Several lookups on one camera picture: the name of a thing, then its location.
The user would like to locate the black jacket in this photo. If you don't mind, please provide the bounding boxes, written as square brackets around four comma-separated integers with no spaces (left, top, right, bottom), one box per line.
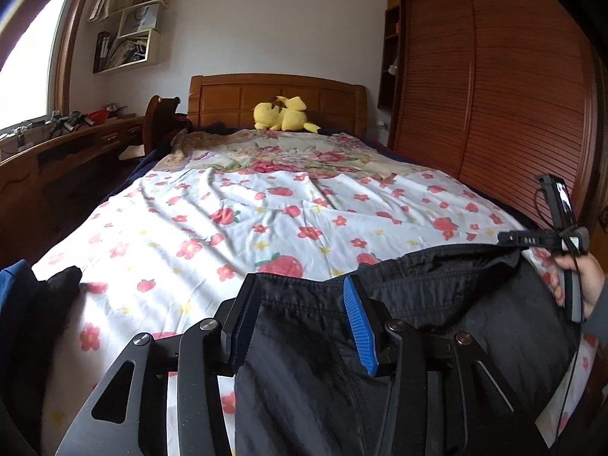
[235,245,577,455]

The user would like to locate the person's right hand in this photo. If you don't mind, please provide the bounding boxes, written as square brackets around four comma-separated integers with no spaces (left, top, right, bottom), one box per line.
[553,253,606,318]

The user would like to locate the floral bed sheet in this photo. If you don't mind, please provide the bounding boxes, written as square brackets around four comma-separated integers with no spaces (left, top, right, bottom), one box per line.
[32,128,600,456]

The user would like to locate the wooden louvered wardrobe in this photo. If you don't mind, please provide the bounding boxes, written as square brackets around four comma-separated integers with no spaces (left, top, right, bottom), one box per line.
[378,0,602,220]

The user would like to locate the wooden desk cabinet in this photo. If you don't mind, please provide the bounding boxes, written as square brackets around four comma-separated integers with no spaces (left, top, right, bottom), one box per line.
[0,116,143,267]

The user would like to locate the wooden chair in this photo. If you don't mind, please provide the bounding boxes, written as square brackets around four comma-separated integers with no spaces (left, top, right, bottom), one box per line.
[141,95,193,154]

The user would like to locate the yellow plush toy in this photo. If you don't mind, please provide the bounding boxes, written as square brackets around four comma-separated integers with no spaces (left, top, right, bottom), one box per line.
[252,96,320,134]

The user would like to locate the red bowl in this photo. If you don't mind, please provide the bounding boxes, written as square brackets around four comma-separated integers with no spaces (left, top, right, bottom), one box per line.
[87,109,110,126]

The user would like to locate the wooden headboard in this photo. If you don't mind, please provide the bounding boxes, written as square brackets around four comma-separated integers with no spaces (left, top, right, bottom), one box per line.
[186,73,369,141]

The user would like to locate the white wall shelf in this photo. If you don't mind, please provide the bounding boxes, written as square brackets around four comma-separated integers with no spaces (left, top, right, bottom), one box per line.
[93,0,169,74]

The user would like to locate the window with wooden frame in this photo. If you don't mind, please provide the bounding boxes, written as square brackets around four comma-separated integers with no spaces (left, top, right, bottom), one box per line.
[1,0,67,131]

